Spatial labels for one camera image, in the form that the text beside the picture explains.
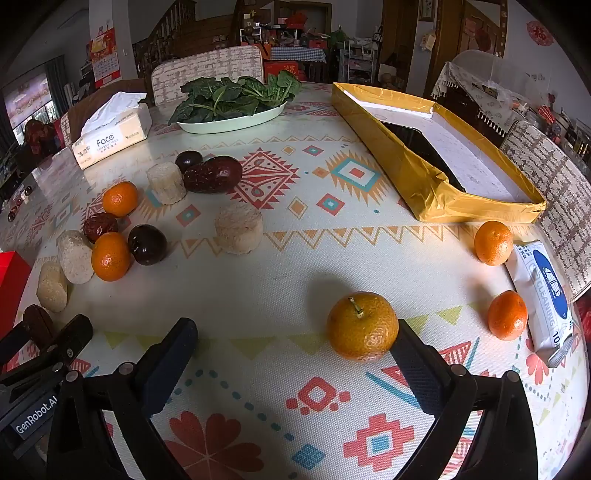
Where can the white tissue box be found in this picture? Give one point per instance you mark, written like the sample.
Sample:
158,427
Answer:
115,138

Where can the wrinkled red date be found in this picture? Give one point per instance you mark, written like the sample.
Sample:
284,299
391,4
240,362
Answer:
100,226

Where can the small red date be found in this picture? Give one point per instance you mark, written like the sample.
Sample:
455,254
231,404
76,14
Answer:
38,318

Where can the grey patterned chair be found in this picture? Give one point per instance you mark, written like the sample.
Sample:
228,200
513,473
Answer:
554,184

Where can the white oval plate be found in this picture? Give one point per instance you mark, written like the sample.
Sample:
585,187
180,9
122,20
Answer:
231,123

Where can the red paper wall decoration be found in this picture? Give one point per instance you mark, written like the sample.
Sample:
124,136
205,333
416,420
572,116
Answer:
540,32

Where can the yellow cardboard box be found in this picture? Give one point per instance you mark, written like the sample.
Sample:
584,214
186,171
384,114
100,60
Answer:
415,175

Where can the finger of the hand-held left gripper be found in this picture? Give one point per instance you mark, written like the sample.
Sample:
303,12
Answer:
14,341
71,337

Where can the plate of green spinach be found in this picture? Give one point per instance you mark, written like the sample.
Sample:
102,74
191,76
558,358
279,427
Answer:
221,99

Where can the red box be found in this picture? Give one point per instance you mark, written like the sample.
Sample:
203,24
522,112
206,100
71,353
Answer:
11,286

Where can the large red date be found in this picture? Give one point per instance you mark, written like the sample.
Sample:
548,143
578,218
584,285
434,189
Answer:
212,174

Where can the orange with stem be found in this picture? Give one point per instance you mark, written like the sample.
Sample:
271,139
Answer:
362,325

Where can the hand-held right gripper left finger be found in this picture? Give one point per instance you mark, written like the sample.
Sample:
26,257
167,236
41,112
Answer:
171,350

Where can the small orange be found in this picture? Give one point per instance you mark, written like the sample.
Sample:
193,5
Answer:
120,198
507,315
111,256
493,242

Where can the side table with lace cloth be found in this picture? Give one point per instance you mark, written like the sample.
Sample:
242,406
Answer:
466,87

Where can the red wall calendar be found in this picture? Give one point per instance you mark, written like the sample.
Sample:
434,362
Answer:
104,60

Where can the wooden staircase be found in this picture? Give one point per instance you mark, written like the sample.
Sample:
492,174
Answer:
180,32

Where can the wet wipes packet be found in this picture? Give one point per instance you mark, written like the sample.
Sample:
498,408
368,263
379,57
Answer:
545,295

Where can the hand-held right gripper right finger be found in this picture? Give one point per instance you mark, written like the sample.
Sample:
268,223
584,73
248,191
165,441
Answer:
415,364

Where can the dark purple plum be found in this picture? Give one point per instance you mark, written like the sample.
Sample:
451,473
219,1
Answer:
147,244
187,159

